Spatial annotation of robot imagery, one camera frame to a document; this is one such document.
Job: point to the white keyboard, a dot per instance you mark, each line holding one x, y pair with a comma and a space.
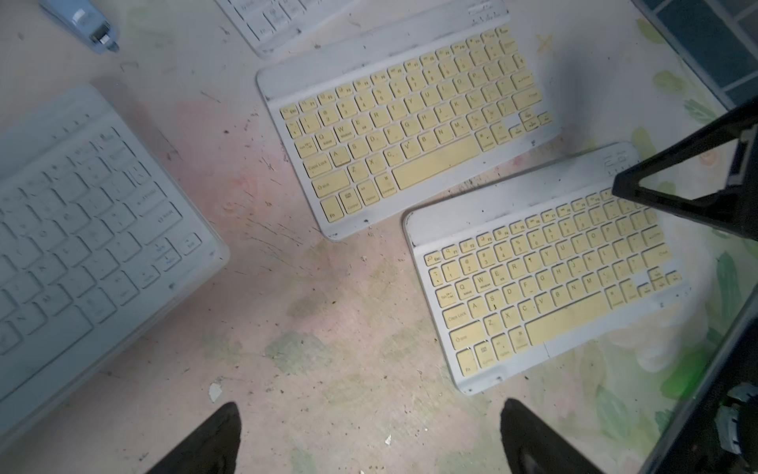
98, 243
271, 26

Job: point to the blue correction tape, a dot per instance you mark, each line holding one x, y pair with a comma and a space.
83, 20

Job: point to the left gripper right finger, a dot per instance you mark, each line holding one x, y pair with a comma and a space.
531, 446

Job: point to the yellow keyboard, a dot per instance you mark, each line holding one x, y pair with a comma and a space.
537, 264
376, 124

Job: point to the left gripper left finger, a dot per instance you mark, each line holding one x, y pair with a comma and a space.
211, 448

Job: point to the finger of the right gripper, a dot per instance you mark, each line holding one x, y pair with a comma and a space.
710, 177

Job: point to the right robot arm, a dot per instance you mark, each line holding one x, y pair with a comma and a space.
714, 429

